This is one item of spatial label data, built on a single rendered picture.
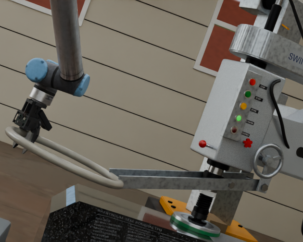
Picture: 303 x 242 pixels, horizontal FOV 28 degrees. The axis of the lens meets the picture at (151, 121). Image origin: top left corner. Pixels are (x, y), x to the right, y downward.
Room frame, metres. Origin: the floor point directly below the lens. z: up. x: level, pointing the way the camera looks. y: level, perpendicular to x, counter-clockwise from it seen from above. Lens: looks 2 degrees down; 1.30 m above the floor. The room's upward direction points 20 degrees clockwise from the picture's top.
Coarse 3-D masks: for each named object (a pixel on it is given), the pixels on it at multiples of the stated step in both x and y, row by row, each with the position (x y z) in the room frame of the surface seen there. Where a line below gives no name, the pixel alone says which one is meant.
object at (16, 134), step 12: (12, 132) 2.12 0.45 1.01; (24, 132) 2.35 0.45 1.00; (24, 144) 2.05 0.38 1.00; (48, 144) 2.45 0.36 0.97; (48, 156) 2.02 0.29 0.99; (72, 156) 2.48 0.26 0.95; (72, 168) 2.03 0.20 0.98; (96, 168) 2.44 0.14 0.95; (96, 180) 2.07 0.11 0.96; (108, 180) 2.11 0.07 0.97; (120, 180) 2.28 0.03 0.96
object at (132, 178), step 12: (132, 180) 2.32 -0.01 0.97; (144, 180) 2.35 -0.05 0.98; (156, 180) 2.37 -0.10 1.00; (168, 180) 2.39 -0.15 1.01; (180, 180) 2.41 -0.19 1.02; (192, 180) 2.44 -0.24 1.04; (204, 180) 2.46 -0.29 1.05; (216, 180) 2.48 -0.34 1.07; (228, 180) 2.51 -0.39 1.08; (240, 180) 2.53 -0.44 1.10; (252, 180) 2.56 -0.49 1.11
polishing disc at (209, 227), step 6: (174, 216) 2.51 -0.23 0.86; (180, 216) 2.51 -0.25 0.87; (186, 216) 2.56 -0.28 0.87; (186, 222) 2.45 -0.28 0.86; (192, 222) 2.47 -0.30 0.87; (210, 222) 2.63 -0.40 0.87; (198, 228) 2.44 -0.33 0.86; (204, 228) 2.44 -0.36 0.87; (210, 228) 2.49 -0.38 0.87; (216, 228) 2.54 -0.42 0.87
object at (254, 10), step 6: (240, 0) 3.32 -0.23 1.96; (246, 0) 3.28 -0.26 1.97; (252, 0) 3.25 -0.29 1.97; (258, 0) 3.21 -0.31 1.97; (264, 0) 3.20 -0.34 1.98; (270, 0) 3.22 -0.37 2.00; (240, 6) 3.31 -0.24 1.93; (246, 6) 3.27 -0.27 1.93; (252, 6) 3.23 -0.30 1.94; (258, 6) 3.21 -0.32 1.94; (264, 6) 3.22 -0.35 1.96; (270, 6) 3.23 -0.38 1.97; (252, 12) 3.33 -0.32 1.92; (258, 12) 3.27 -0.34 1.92; (264, 12) 3.25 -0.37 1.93
